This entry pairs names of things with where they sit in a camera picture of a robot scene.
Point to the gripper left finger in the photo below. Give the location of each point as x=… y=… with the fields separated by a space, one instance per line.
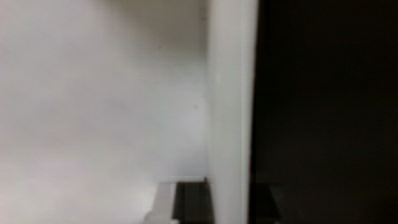
x=192 y=203

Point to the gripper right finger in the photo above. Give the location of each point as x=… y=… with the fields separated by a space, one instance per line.
x=263 y=207

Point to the white square tabletop part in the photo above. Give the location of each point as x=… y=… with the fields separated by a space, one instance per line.
x=124 y=81

